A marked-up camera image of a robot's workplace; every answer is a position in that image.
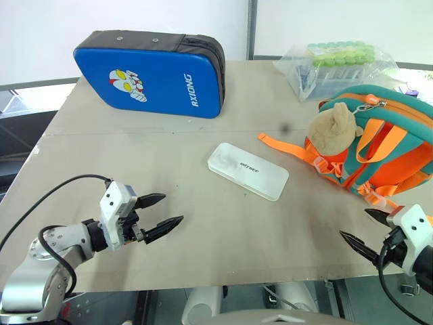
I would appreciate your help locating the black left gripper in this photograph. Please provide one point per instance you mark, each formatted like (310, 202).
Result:
(130, 227)

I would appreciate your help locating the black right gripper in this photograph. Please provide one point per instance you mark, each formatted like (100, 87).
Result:
(395, 252)

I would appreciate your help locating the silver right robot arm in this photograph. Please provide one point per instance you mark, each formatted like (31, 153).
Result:
(425, 267)

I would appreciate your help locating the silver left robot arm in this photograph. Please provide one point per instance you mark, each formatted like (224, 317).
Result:
(23, 281)

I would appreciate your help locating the teal and orange backpack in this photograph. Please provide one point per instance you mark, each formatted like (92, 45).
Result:
(389, 149)

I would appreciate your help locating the white rectangular box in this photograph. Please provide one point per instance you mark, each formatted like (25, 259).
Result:
(248, 171)

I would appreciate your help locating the blue cartoon case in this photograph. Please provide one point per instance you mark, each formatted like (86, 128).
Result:
(159, 81)

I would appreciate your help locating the white rounded cylinder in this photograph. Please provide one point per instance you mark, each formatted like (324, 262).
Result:
(294, 294)
(201, 304)

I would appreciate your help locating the beige plush toy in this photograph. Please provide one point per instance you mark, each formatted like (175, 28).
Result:
(329, 132)

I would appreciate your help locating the grey robot torso cover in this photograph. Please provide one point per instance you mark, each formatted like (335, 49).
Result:
(277, 318)

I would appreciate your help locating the small purple object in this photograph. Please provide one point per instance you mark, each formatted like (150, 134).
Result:
(411, 91)

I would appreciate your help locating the clear plastic bag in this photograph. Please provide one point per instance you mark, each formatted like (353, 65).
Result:
(304, 78)

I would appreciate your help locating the green capped tube rack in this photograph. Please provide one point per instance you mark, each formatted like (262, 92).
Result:
(341, 54)

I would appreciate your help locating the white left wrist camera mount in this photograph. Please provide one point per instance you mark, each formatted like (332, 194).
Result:
(113, 210)

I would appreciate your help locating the small metal bracket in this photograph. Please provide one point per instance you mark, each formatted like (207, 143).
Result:
(410, 289)

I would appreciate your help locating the grey vertical post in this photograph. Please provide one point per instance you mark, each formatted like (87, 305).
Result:
(251, 28)

